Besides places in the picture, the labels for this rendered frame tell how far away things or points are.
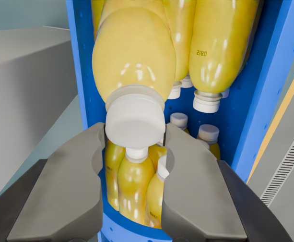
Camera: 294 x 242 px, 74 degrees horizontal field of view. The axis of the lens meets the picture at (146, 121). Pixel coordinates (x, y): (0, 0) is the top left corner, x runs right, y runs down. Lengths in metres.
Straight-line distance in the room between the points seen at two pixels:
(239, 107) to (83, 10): 0.30
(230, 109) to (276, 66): 0.21
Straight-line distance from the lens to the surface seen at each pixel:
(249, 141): 0.24
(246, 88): 0.38
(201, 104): 0.30
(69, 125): 1.68
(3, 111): 0.57
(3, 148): 0.59
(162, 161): 0.30
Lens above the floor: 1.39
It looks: 62 degrees down
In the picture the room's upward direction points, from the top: 175 degrees clockwise
